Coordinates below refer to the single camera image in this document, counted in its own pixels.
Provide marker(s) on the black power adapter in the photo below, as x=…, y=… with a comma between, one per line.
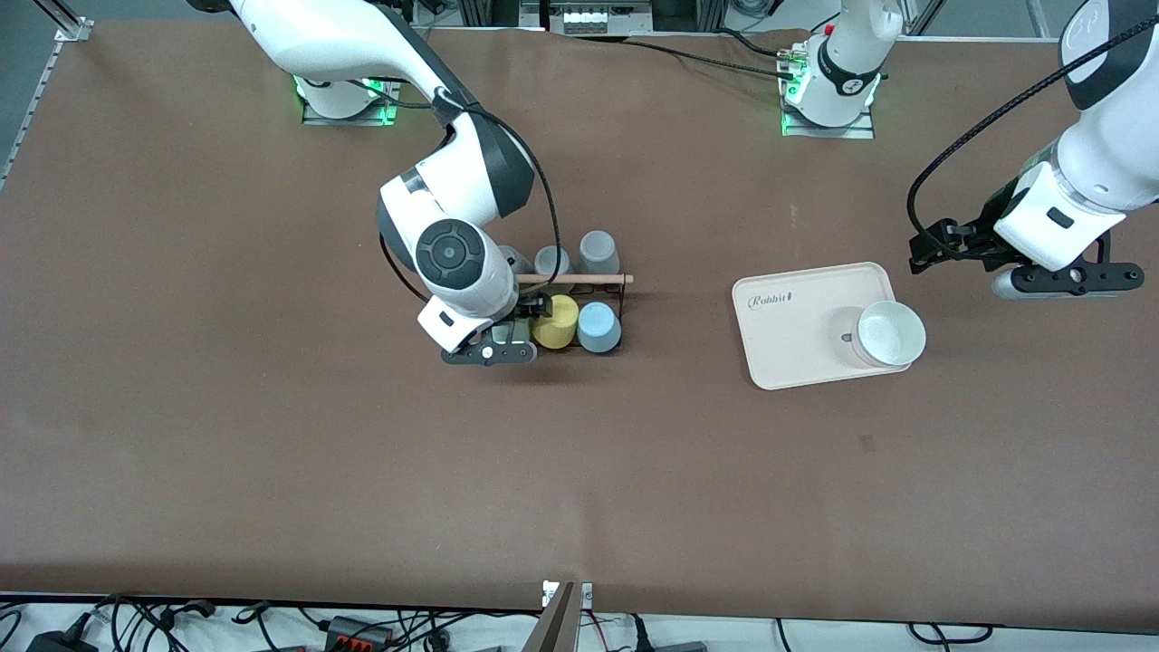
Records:
x=59, y=643

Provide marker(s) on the pale green plastic cup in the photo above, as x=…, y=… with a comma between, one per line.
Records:
x=516, y=331

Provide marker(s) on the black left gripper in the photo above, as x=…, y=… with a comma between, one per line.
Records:
x=985, y=228

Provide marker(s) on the white bowl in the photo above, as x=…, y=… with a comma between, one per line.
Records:
x=892, y=333

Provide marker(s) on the beige plastic tray Rabbit print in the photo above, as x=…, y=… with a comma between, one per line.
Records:
x=797, y=335

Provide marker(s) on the wooden camera post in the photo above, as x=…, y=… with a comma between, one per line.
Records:
x=554, y=629

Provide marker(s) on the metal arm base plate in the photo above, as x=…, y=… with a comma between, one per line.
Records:
x=349, y=120
x=828, y=133

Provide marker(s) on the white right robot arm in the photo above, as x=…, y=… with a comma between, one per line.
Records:
x=453, y=190

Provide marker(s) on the white metal bracket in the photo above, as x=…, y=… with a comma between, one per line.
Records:
x=586, y=594

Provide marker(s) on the aluminium profile rail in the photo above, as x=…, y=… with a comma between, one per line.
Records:
x=28, y=118

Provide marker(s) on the grey plastic cup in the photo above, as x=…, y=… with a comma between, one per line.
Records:
x=598, y=252
x=552, y=261
x=518, y=261

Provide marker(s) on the light blue plastic cup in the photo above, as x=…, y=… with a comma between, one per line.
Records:
x=598, y=328

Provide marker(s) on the yellow plastic cup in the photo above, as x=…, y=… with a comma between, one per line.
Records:
x=557, y=323

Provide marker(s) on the black connector box orange levers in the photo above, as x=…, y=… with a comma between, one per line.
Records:
x=358, y=634

